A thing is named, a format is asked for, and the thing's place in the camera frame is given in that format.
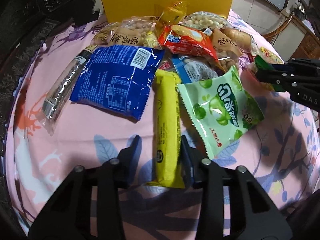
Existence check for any yellow wafer bar packet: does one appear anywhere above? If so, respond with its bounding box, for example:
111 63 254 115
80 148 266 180
149 69 185 189

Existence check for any blue clear cracker packet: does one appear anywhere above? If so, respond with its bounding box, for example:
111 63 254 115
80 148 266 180
171 54 218 83

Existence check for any wooden chair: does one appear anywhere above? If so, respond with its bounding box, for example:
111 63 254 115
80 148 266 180
263 13 319 60

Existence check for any pink floral table cloth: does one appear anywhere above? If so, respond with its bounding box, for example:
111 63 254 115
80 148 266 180
5 16 319 239

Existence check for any green gummy candy bag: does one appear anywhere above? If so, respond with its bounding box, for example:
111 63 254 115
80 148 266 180
178 66 264 159

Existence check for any black silver snack stick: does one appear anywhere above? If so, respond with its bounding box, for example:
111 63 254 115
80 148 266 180
37 45 98 136

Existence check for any clear white nut bag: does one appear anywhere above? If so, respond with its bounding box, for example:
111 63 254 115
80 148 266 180
180 11 232 30

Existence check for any red rice cracker bag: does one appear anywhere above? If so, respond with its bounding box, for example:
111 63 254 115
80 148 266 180
158 24 217 61

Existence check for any dark blue snack bag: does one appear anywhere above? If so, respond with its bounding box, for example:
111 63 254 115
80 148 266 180
70 45 164 121

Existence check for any yellow candy packet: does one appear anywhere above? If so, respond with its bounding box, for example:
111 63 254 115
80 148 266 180
158 1 187 25

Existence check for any brown paper peanut bag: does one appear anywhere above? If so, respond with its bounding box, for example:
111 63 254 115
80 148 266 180
91 16 161 49

